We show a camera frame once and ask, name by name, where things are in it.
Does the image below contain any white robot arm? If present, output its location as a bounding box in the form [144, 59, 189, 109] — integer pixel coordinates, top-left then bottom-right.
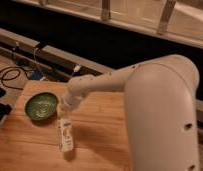
[57, 55, 200, 171]

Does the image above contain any green ceramic bowl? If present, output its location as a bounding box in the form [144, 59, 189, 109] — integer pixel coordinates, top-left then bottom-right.
[25, 92, 58, 121]

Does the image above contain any black coiled cable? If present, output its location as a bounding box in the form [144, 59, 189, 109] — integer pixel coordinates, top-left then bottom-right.
[0, 46, 35, 90]

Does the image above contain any white plastic bottle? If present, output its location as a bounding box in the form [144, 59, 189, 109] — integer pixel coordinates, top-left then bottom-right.
[58, 118, 74, 152]

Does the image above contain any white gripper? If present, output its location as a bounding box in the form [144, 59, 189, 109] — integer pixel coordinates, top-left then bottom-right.
[57, 95, 83, 119]

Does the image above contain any blue plug box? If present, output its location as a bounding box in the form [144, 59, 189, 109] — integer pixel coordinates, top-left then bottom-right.
[29, 71, 43, 80]

